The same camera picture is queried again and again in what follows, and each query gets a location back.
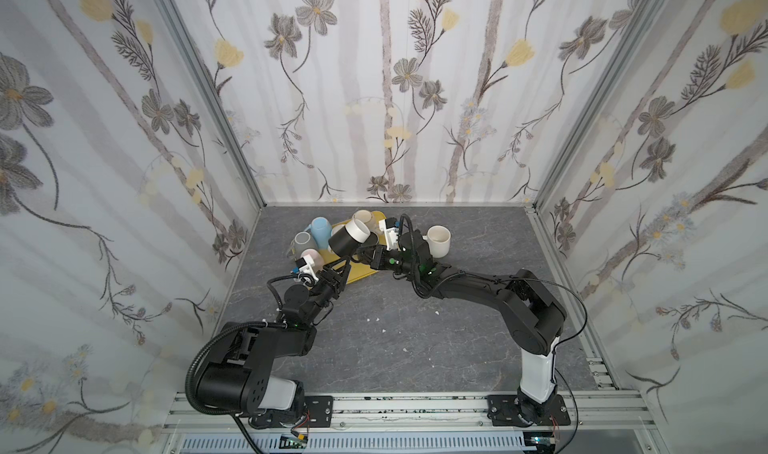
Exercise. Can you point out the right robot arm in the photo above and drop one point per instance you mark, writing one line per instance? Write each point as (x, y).
(534, 317)

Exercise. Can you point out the white speckled mug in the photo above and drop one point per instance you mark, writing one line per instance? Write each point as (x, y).
(438, 239)

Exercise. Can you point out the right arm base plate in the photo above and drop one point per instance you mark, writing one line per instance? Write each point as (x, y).
(509, 410)

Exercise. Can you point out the grey mug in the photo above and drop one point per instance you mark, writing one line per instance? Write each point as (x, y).
(301, 242)

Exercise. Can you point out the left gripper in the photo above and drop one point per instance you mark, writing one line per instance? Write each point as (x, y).
(330, 282)

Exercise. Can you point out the aluminium mounting rail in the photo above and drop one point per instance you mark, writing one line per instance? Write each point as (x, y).
(467, 411)

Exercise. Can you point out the black and white mug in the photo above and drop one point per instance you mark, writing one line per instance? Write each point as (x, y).
(349, 238)

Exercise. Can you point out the yellow tray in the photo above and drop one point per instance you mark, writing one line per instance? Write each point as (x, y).
(358, 271)

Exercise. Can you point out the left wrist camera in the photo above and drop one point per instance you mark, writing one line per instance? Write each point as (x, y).
(306, 270)

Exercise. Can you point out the beige mug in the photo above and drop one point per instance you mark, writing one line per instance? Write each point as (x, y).
(368, 218)

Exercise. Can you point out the light blue mug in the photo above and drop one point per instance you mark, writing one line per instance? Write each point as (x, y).
(320, 230)

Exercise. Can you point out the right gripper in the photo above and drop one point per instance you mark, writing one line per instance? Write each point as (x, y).
(372, 254)

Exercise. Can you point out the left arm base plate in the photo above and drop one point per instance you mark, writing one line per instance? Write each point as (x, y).
(315, 411)

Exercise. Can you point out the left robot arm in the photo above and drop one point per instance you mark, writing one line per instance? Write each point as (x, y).
(232, 373)

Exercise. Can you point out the pink mug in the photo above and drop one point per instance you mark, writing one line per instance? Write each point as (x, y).
(314, 256)

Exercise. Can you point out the white slotted cable duct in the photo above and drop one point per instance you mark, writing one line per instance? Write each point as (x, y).
(403, 442)

